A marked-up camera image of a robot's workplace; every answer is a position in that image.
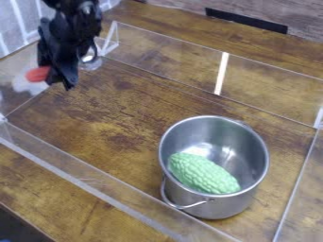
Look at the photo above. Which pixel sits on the green bitter melon toy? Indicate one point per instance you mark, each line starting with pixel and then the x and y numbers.
pixel 202 175

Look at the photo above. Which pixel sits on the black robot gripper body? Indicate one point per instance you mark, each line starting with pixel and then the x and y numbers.
pixel 67 35

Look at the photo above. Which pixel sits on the stainless steel pot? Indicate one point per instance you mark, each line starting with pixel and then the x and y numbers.
pixel 214 159

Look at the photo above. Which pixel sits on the orange handled metal spoon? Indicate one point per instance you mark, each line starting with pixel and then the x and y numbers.
pixel 38 74

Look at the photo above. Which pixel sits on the clear acrylic corner bracket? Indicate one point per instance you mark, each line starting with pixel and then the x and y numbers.
pixel 108 43

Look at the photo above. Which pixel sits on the black wall strip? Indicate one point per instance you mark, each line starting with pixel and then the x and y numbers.
pixel 249 21

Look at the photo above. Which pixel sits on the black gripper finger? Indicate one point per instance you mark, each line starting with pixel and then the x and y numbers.
pixel 68 72
pixel 54 76

